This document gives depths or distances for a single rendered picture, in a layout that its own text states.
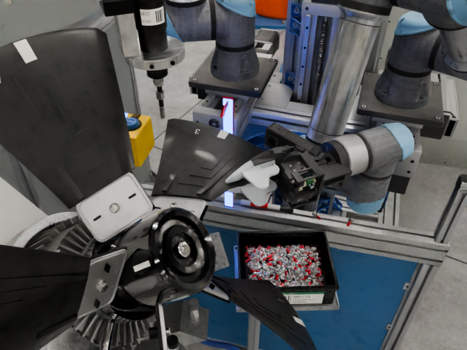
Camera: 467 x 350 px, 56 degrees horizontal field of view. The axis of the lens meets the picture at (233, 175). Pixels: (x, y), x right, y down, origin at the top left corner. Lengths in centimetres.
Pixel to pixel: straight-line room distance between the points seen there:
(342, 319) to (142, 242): 102
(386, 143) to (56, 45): 57
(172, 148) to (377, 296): 80
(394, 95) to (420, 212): 135
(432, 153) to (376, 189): 193
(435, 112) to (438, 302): 110
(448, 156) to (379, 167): 200
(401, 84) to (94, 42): 84
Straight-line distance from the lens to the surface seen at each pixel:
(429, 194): 268
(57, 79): 66
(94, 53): 68
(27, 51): 68
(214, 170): 76
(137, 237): 58
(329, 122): 91
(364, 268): 128
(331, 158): 80
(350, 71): 88
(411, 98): 128
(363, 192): 90
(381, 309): 143
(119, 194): 62
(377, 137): 84
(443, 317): 216
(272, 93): 146
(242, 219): 117
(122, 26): 51
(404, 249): 119
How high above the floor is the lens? 168
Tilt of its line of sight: 41 degrees down
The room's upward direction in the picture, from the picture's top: straight up
